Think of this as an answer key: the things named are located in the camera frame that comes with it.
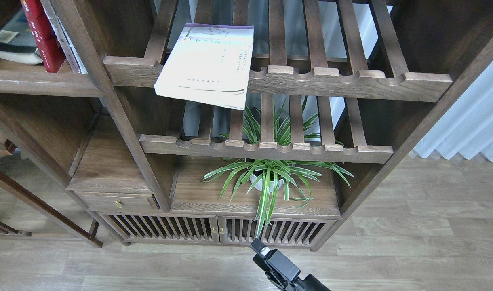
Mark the dark wooden bookshelf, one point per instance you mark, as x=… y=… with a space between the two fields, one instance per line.
x=361 y=80

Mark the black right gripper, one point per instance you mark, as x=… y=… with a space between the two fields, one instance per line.
x=281 y=271

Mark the white paperback book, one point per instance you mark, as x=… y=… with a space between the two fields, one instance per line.
x=209 y=64

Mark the thick green black book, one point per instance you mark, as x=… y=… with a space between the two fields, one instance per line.
x=17 y=42

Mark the green spider plant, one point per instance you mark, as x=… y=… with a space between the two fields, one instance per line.
x=271 y=175

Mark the white curtain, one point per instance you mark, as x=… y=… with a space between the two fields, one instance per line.
x=466 y=129

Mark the brass drawer knob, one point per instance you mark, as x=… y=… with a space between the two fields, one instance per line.
x=118 y=204

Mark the red paperback book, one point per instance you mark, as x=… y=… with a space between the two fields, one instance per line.
x=50 y=50

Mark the worn upright book spine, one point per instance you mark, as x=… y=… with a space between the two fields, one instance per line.
x=69 y=50

